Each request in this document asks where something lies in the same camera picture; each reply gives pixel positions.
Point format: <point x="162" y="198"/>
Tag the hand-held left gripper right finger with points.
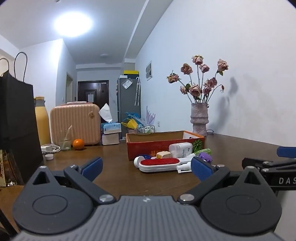
<point x="202" y="169"/>

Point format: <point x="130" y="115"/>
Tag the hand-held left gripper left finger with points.
<point x="93" y="168"/>

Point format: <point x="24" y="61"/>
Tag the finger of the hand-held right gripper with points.
<point x="254" y="162"/>
<point x="286" y="151"/>

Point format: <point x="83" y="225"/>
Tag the purple round plastic item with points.
<point x="205" y="157"/>

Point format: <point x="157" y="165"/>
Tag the green bottle with white cap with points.
<point x="203" y="151"/>

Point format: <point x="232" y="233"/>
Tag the white spray bottle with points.
<point x="183" y="167"/>

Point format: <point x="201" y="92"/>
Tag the large white plastic bottle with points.
<point x="179" y="149"/>

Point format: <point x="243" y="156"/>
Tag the beige cube container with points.
<point x="163" y="154"/>

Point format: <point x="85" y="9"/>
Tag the red and white lint brush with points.
<point x="159" y="163"/>

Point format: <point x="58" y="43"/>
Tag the blue ridged lid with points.
<point x="146" y="156"/>

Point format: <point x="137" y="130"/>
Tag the red cardboard box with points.
<point x="148" y="147"/>

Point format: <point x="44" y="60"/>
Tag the orange fruit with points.
<point x="78" y="144"/>

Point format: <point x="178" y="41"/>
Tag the beige tissue box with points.
<point x="110" y="139"/>

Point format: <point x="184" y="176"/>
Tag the blue tissue box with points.
<point x="111" y="128"/>

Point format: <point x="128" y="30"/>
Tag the clear drinking straw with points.
<point x="68" y="131"/>

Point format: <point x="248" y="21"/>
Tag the small white cap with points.
<point x="48" y="157"/>

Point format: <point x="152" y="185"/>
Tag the pink ribbed suitcase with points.
<point x="74" y="125"/>

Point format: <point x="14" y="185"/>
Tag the grey ceramic vase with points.
<point x="199" y="118"/>

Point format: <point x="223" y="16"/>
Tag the pink flower pot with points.
<point x="132" y="131"/>

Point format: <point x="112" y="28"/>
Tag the white tissue sheet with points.
<point x="105" y="112"/>

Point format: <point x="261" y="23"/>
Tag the yellow watering can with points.
<point x="130" y="124"/>

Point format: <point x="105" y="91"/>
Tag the blue plastic item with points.
<point x="132" y="115"/>

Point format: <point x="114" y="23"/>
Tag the yellow thermos jug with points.
<point x="42" y="125"/>

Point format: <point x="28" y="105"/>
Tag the purple feathery decoration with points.
<point x="149" y="118"/>

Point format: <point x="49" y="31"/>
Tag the grey refrigerator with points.
<point x="127" y="102"/>

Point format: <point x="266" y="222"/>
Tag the dark brown entrance door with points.
<point x="99" y="92"/>

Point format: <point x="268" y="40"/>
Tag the dried pink roses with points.
<point x="195" y="90"/>

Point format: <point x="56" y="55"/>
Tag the pale side door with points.
<point x="69" y="89"/>

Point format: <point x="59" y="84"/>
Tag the folded pale umbrella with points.
<point x="138" y="92"/>

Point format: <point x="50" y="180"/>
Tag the paper sheet on refrigerator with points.
<point x="127" y="83"/>

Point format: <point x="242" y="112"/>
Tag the black paper bag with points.
<point x="16" y="115"/>

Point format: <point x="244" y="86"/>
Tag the yellow box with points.
<point x="131" y="72"/>

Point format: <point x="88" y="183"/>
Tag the bright ceiling lamp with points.
<point x="73" y="22"/>

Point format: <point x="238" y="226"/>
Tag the white wall panel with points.
<point x="149" y="71"/>

